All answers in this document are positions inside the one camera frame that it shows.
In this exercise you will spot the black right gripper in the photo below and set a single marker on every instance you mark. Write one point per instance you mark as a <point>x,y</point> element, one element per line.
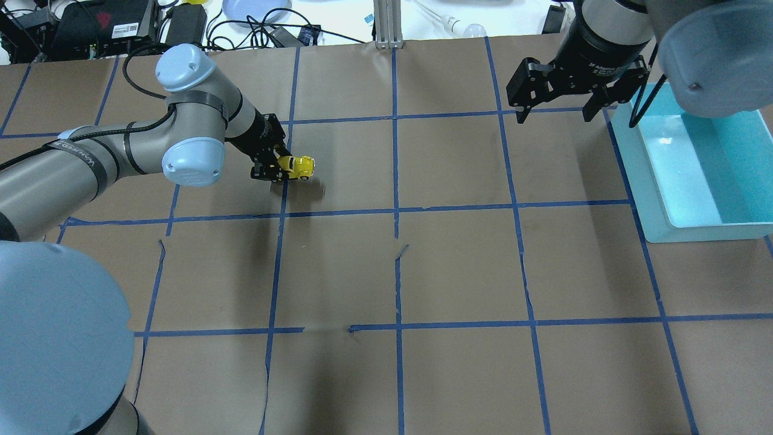
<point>595,55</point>

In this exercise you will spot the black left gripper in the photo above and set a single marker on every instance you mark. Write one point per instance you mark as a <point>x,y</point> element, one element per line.
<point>256,132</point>

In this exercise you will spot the yellow beetle toy car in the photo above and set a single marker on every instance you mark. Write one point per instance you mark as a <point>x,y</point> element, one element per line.
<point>297,168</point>

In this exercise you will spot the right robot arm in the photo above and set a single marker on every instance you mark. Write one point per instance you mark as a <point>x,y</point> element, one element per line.
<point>716,56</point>

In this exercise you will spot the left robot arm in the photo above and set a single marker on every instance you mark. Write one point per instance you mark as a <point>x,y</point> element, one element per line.
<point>67,338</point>

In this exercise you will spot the light blue plastic bin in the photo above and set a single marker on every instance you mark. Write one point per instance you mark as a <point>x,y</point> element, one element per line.
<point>694,178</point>

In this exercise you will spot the blue plastic plate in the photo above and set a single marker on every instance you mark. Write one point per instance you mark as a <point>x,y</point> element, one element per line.
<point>263,11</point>

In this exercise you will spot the black power adapter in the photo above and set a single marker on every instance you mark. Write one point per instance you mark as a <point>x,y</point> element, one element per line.
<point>186,23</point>

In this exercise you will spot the black computer box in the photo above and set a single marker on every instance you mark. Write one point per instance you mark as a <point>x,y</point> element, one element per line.
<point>96,29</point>

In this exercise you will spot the aluminium frame post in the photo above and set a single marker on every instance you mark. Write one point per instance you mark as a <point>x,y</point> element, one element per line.
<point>387,25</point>

